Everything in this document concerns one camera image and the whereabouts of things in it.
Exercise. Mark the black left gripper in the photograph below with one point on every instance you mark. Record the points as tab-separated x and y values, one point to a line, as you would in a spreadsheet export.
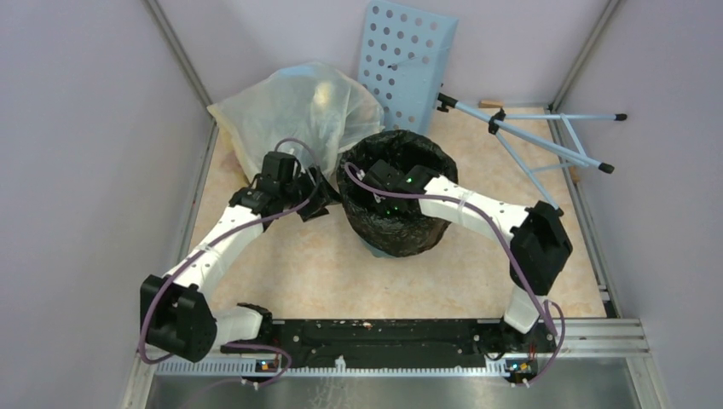
311	210

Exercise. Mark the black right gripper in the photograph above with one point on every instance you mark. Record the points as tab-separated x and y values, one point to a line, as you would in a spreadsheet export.
380	203

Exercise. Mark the black trash bag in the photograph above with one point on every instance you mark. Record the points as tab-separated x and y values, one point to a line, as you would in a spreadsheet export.
399	234

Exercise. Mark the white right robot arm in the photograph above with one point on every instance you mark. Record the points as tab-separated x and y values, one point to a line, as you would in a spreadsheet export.
533	237

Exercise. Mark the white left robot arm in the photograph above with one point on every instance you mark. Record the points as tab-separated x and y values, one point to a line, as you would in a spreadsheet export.
175	313

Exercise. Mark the teal plastic trash bin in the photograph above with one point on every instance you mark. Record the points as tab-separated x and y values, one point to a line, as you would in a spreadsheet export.
378	252

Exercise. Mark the translucent filled plastic bag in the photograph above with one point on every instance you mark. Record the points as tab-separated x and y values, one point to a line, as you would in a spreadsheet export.
312	111

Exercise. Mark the light blue folding stand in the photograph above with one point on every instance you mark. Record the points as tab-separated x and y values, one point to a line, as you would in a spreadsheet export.
498	126

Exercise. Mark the light blue perforated panel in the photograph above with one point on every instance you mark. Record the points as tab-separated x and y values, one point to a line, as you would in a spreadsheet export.
403	58

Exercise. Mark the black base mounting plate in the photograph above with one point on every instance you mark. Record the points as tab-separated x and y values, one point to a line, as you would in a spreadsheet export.
402	344

